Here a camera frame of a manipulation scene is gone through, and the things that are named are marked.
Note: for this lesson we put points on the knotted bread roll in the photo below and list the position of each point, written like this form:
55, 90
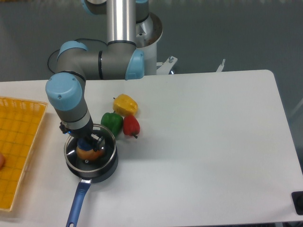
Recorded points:
89, 155

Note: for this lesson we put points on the yellow bell pepper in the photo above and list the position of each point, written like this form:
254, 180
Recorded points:
124, 105

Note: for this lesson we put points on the dark pot blue handle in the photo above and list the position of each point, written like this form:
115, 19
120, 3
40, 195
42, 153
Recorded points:
89, 172

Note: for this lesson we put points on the green bell pepper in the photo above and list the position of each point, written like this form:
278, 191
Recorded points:
113, 121

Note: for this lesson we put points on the black device at table edge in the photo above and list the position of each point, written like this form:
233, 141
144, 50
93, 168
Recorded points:
298, 201

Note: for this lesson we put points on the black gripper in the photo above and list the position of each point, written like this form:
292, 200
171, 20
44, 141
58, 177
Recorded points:
85, 133

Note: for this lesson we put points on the yellow plastic basket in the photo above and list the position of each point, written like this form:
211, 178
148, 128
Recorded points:
20, 120

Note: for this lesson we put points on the glass pot lid blue knob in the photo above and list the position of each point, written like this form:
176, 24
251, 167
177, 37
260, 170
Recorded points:
99, 130

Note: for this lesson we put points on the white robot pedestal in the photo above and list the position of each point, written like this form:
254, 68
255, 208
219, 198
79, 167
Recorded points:
149, 33

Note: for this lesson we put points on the red bell pepper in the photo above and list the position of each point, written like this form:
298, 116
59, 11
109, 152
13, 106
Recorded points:
131, 126

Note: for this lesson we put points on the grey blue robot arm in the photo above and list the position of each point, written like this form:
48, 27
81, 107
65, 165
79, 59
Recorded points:
76, 63

